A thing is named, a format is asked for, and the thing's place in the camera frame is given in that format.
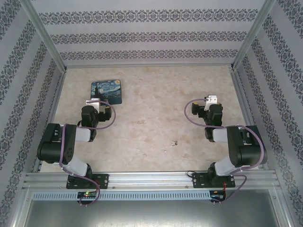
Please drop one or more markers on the aluminium side rail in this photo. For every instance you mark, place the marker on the aluminium side rail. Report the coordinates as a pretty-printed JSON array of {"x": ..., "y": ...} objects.
[
  {"x": 241, "y": 94},
  {"x": 57, "y": 94}
]

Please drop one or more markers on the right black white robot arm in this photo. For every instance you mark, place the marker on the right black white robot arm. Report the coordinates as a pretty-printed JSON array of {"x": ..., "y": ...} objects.
[{"x": 248, "y": 151}]

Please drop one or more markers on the right aluminium side rail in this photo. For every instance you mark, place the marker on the right aluminium side rail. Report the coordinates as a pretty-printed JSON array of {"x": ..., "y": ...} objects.
[{"x": 241, "y": 94}]

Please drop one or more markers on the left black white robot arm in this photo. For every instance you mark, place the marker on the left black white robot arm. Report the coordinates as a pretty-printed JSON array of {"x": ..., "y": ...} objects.
[{"x": 68, "y": 151}]

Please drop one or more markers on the controller circuit board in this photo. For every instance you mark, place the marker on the controller circuit board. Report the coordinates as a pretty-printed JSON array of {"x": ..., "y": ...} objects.
[
  {"x": 217, "y": 194},
  {"x": 87, "y": 194}
]

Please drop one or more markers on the left aluminium side rail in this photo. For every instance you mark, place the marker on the left aluminium side rail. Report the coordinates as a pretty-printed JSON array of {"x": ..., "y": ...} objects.
[{"x": 57, "y": 94}]

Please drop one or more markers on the right controller circuit board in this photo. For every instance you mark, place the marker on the right controller circuit board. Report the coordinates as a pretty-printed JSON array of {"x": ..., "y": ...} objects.
[{"x": 217, "y": 194}]

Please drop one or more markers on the left controller circuit board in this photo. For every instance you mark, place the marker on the left controller circuit board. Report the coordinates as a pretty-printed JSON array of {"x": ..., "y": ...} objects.
[{"x": 87, "y": 194}]

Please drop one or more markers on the aluminium frame post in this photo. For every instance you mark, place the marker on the aluminium frame post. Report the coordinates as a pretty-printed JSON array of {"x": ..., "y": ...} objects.
[
  {"x": 45, "y": 35},
  {"x": 251, "y": 35}
]

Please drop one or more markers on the aluminium cross rail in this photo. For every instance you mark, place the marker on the aluminium cross rail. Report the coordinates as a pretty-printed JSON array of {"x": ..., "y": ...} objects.
[{"x": 151, "y": 179}]

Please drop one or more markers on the grey metal panel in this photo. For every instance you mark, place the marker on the grey metal panel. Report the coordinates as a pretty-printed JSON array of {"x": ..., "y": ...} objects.
[{"x": 151, "y": 215}]

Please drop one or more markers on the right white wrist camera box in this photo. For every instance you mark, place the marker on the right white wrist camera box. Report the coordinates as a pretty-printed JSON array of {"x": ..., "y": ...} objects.
[{"x": 211, "y": 98}]

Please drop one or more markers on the small metal key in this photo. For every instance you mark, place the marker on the small metal key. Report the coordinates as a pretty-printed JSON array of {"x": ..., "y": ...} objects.
[{"x": 175, "y": 142}]

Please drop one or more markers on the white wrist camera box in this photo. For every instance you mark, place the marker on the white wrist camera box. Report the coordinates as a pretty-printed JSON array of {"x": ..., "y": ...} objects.
[
  {"x": 211, "y": 98},
  {"x": 93, "y": 102}
]

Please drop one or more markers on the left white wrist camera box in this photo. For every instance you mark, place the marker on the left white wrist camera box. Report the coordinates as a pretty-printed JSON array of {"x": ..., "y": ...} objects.
[{"x": 93, "y": 102}]

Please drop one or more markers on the right aluminium frame post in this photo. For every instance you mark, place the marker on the right aluminium frame post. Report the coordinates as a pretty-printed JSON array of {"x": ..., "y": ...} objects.
[{"x": 251, "y": 35}]

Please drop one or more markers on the starry night print box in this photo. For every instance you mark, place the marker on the starry night print box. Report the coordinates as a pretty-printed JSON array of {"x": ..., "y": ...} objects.
[{"x": 106, "y": 91}]

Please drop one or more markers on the left aluminium frame post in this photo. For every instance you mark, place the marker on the left aluminium frame post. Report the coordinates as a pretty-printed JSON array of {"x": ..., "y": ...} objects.
[{"x": 45, "y": 35}]

